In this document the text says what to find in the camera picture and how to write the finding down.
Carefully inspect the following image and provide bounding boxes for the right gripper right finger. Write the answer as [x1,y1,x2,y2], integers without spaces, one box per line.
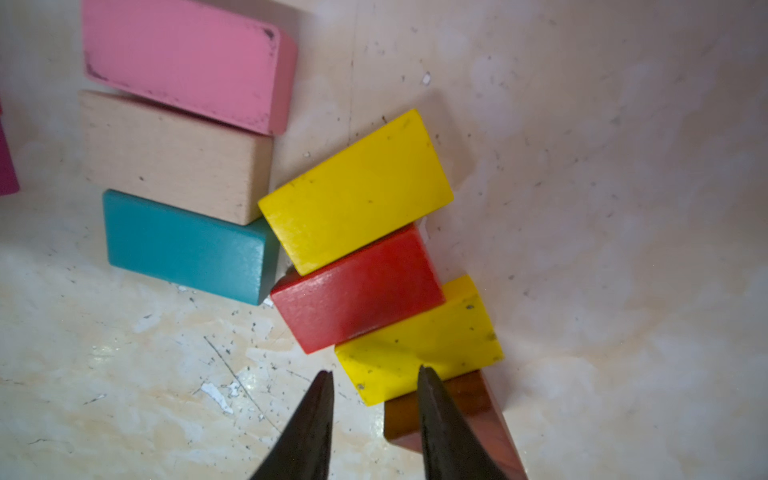
[417,366,507,480]

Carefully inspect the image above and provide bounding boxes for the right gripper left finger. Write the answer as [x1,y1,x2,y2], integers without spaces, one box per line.
[250,370,335,480]

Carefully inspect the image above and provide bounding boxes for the brown triangle block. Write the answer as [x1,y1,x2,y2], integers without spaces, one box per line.
[383,370,528,479]

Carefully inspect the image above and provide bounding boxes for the yellow block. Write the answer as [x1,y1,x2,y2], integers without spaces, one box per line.
[258,109,454,275]
[335,275,504,406]

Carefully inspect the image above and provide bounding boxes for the red block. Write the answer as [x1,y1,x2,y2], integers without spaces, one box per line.
[270,224,446,354]

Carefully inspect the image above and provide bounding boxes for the teal rectangular block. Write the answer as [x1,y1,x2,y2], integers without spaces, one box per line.
[102,190,280,306]

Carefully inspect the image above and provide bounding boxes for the beige rectangular block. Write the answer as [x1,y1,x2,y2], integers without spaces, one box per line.
[78,90,273,225]

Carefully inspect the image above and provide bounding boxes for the pink block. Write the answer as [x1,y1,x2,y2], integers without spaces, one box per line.
[81,0,298,136]

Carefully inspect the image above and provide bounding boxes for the magenta block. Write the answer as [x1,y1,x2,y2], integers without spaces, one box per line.
[0,126,20,196]

